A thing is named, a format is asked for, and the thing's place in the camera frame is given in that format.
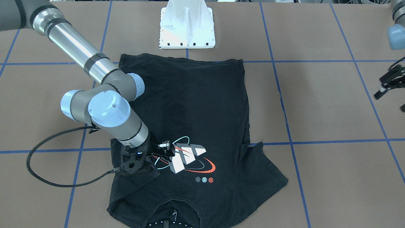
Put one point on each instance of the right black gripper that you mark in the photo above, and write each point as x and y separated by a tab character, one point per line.
152	143

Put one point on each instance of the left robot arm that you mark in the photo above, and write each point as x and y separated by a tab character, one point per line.
396	33

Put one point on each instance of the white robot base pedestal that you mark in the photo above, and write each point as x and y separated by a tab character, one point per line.
186	24

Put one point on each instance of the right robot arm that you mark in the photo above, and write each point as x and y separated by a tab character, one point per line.
105	107

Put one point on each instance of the black graphic t-shirt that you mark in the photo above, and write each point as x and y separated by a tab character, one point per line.
221	180

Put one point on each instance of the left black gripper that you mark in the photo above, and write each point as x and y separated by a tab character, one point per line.
391	80

